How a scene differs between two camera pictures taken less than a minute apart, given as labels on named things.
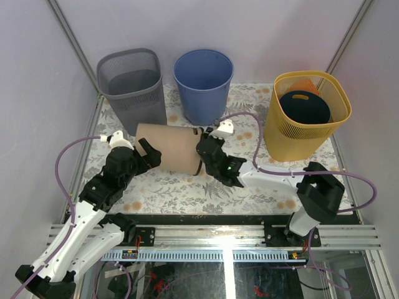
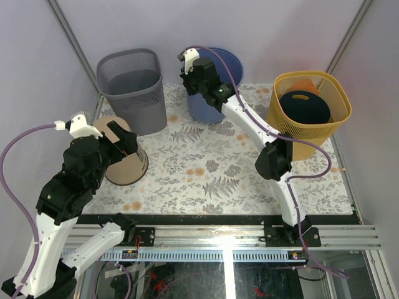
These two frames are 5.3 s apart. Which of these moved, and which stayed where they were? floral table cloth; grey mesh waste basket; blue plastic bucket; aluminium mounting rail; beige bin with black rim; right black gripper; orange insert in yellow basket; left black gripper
Moved: right black gripper; blue plastic bucket; beige bin with black rim; left black gripper
Stayed: aluminium mounting rail; floral table cloth; orange insert in yellow basket; grey mesh waste basket
